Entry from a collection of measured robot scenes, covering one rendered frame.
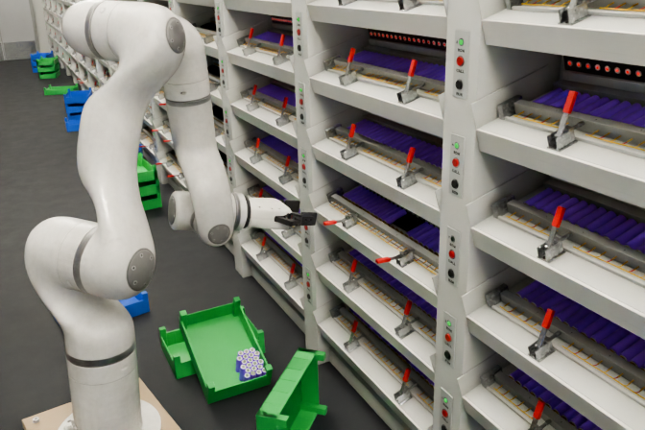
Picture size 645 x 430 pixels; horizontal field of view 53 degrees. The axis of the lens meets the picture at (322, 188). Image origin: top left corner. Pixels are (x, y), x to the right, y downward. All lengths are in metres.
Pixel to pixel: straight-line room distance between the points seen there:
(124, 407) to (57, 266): 0.29
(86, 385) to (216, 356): 0.93
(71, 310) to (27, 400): 1.04
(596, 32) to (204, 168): 0.75
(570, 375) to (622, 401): 0.09
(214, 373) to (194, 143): 0.95
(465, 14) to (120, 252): 0.72
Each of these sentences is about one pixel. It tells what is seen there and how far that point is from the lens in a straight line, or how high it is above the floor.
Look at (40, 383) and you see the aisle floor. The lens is 2.28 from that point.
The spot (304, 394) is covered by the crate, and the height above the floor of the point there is 0.05.
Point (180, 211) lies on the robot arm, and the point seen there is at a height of 0.74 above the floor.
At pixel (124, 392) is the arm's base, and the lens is 1.25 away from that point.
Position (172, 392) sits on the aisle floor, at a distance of 2.10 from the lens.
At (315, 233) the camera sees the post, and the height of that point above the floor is 0.46.
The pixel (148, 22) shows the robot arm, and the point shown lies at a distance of 1.09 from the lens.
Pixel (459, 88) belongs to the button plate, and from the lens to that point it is 1.22.
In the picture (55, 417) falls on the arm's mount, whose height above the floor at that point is 0.39.
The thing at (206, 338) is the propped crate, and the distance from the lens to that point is 2.16.
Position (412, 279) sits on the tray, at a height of 0.53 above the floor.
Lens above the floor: 1.21
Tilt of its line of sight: 19 degrees down
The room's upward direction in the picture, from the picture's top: 2 degrees counter-clockwise
